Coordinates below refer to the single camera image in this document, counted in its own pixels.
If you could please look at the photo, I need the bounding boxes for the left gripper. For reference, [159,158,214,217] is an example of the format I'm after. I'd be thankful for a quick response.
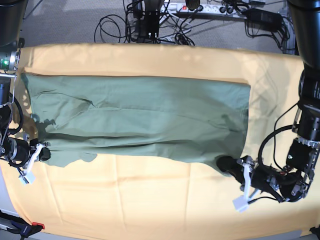
[216,155,284,200]

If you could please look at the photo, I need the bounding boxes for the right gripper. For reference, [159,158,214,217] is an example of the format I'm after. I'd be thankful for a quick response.
[6,137,51,168]

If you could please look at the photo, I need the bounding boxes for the green T-shirt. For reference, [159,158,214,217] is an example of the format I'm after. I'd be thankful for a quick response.
[21,73,251,168]

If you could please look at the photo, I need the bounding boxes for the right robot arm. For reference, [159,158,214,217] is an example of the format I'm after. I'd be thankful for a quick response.
[0,0,51,171]

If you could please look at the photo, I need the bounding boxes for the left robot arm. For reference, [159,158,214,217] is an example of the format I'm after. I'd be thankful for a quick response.
[216,0,320,203]

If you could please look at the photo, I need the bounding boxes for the orange black clamp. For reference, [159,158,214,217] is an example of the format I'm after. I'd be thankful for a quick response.
[0,211,45,240]

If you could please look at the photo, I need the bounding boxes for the yellow table cloth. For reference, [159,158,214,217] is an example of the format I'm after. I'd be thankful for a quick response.
[0,43,320,240]

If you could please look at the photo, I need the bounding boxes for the black clamp right corner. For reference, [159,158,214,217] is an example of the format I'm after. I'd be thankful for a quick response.
[309,226,320,239]

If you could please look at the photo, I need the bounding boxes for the black power adapter brick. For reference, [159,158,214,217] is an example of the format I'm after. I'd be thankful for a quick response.
[243,8,283,29]

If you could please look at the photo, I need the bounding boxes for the white power strip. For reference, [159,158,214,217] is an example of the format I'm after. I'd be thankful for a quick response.
[160,1,246,19]

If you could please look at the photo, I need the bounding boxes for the black camera stand post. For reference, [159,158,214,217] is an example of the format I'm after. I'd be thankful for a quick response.
[132,0,164,44]

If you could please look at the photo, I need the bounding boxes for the tangled black floor cables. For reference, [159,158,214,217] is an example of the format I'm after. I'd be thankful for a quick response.
[93,0,196,47]

